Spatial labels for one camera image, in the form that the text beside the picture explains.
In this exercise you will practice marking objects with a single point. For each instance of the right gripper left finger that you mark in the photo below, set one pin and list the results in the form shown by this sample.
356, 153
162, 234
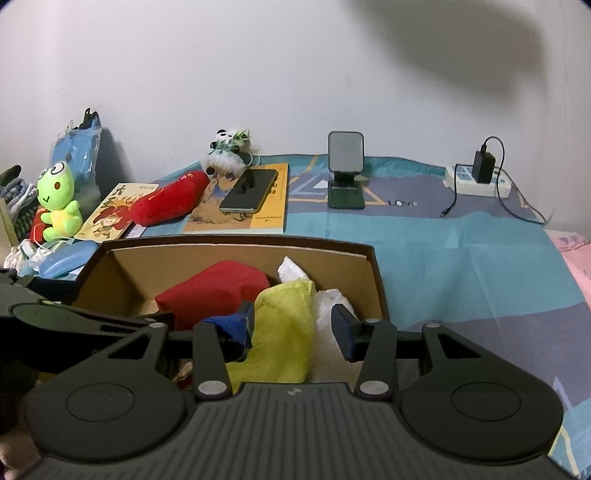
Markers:
234, 332

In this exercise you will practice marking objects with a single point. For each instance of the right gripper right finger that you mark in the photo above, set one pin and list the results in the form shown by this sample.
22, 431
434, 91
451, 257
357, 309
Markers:
352, 335

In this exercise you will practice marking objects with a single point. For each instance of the white plush toy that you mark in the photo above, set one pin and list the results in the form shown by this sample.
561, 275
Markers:
327, 364

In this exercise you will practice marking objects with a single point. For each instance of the red cloth bag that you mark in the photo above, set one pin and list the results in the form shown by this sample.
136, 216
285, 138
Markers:
217, 291

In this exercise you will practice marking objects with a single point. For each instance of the yellow green cloth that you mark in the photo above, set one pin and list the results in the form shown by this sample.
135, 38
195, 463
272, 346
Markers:
283, 337

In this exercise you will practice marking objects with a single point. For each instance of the brown cardboard box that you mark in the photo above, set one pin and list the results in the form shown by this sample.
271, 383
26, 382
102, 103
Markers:
122, 278

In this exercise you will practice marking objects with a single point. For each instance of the yellow book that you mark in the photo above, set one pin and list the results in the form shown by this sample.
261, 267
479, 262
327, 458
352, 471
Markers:
206, 218

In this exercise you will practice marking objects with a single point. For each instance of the black smartphone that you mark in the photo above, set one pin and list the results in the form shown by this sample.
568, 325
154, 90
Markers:
249, 193

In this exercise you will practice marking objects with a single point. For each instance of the red chili plush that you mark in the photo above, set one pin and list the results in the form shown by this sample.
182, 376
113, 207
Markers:
170, 202

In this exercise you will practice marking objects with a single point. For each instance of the blue grey patterned bedsheet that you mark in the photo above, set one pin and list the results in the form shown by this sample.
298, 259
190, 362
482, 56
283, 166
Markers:
496, 279

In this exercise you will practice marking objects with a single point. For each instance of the illustrated children book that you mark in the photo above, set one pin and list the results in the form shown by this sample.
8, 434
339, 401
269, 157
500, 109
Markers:
112, 216

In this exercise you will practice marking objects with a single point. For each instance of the panda plush toy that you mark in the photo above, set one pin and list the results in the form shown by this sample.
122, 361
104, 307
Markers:
226, 156

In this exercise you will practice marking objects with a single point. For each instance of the green phone stand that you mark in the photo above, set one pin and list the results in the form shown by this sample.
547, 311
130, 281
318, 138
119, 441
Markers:
346, 159

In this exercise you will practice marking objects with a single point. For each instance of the black charger adapter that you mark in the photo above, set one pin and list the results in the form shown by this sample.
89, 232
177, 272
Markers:
483, 166

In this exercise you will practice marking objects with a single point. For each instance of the green frog plush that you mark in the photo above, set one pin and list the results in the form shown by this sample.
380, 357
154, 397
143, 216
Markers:
55, 193

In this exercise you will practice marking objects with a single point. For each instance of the pink folded cloth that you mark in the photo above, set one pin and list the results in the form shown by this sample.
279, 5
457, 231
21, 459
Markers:
576, 252

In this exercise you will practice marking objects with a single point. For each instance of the blue plastic bag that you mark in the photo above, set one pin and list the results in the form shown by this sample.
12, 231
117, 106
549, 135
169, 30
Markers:
78, 147

